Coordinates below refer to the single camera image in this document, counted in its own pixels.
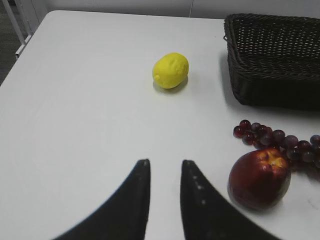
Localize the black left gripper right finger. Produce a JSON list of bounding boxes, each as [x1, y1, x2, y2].
[[180, 160, 277, 240]]

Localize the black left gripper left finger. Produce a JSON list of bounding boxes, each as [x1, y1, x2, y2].
[[56, 159, 151, 240]]

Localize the black wicker basket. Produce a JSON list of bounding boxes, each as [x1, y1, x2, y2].
[[224, 13, 320, 110]]

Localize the dark red apple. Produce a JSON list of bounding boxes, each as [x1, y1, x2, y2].
[[227, 148, 291, 211]]

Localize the purple grape bunch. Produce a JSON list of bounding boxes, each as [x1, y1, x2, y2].
[[232, 119, 320, 171]]

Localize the yellow lemon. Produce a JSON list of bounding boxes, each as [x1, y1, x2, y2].
[[152, 52, 189, 89]]

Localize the white metal frame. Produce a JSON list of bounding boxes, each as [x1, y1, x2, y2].
[[2, 0, 33, 59]]

